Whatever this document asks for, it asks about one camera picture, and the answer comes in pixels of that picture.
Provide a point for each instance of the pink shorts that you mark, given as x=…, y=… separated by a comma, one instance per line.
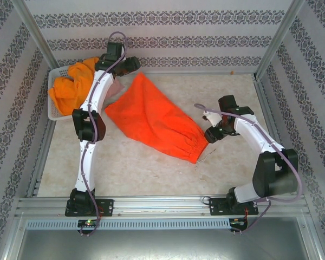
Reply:
x=115, y=89

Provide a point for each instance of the red-orange shorts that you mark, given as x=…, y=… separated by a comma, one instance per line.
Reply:
x=151, y=116

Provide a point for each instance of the orange shorts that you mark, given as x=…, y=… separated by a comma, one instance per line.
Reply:
x=70, y=89

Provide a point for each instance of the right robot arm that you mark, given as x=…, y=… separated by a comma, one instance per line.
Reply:
x=254, y=132

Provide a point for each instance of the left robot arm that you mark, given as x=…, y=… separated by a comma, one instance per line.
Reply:
x=97, y=92

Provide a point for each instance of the white plastic basket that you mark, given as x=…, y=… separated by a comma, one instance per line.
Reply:
x=55, y=115

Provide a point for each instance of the grey metal tray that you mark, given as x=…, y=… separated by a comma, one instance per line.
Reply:
x=162, y=243

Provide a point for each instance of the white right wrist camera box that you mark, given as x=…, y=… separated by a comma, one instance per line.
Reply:
x=212, y=116

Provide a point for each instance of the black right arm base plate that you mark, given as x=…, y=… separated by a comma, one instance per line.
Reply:
x=216, y=207

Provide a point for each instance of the aluminium mounting rail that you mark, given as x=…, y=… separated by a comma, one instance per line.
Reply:
x=157, y=204

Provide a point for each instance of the left aluminium frame post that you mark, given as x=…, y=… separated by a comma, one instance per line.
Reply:
x=35, y=35

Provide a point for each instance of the aluminium frame post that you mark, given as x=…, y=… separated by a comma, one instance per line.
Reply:
x=35, y=35
x=280, y=35

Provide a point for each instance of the right aluminium frame post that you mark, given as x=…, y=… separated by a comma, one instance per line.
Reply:
x=280, y=35

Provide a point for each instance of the left aluminium side rail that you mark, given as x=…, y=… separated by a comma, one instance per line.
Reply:
x=42, y=162

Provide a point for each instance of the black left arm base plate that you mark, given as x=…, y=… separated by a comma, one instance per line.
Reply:
x=105, y=207

